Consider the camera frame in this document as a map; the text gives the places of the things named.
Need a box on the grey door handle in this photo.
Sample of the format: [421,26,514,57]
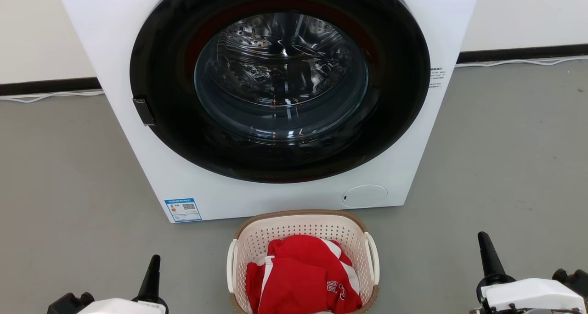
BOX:
[133,97,155,126]

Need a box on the red and white garment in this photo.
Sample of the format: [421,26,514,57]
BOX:
[245,235,363,314]

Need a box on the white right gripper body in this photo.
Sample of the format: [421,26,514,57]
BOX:
[475,272,587,314]

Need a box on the blue energy label sticker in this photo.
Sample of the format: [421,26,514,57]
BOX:
[164,197,202,223]

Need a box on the round white filter cover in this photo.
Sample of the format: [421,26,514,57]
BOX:
[342,185,388,209]

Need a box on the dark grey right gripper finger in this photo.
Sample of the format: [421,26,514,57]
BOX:
[477,231,507,278]

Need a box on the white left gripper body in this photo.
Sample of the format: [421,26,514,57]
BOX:
[76,297,169,314]

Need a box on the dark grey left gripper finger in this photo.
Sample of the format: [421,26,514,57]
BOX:
[132,254,162,303]

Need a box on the white front-loading washing machine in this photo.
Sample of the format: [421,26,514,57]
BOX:
[54,0,483,223]

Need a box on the cream perforated laundry basket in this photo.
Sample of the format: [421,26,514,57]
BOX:
[226,209,380,314]

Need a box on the white floor cable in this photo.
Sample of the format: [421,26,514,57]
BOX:
[456,56,588,67]
[0,90,105,103]

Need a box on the dark round washing machine door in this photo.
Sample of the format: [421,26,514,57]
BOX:
[130,0,431,184]

